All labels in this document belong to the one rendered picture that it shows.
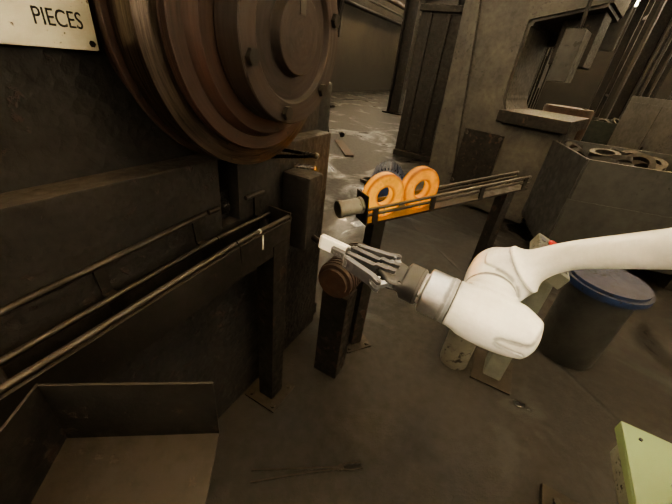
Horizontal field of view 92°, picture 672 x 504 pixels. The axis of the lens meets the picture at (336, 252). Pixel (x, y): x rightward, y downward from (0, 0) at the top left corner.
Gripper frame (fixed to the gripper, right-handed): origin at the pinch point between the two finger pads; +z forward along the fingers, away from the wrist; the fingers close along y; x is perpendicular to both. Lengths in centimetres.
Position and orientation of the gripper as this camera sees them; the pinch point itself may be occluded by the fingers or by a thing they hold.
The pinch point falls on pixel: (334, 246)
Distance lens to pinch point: 70.0
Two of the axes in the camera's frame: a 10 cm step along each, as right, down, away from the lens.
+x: 1.8, -8.2, -5.4
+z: -8.5, -4.1, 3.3
